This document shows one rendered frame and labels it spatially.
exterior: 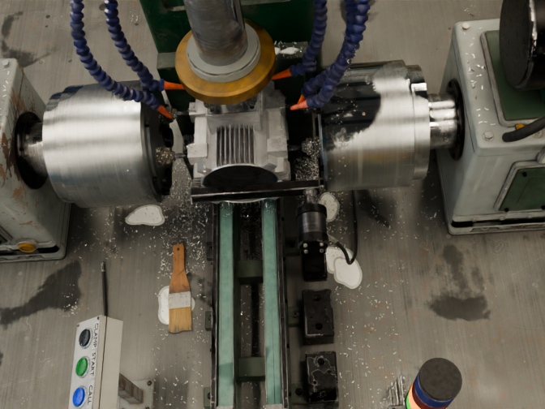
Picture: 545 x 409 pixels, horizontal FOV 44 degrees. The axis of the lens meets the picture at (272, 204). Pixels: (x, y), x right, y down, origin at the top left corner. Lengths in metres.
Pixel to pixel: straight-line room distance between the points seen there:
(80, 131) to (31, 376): 0.55
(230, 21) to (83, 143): 0.38
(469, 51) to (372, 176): 0.29
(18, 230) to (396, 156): 0.79
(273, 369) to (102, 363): 0.32
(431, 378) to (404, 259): 0.55
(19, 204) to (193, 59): 0.46
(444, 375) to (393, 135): 0.46
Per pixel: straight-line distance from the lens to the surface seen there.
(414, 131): 1.24
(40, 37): 2.00
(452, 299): 1.47
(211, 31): 1.11
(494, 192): 1.38
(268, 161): 1.26
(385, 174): 1.28
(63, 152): 1.31
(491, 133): 1.22
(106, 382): 1.19
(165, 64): 1.36
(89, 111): 1.31
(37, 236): 1.52
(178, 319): 1.46
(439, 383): 0.98
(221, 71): 1.17
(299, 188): 1.30
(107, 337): 1.20
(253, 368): 1.37
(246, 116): 1.27
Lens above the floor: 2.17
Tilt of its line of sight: 63 degrees down
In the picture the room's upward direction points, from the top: 11 degrees counter-clockwise
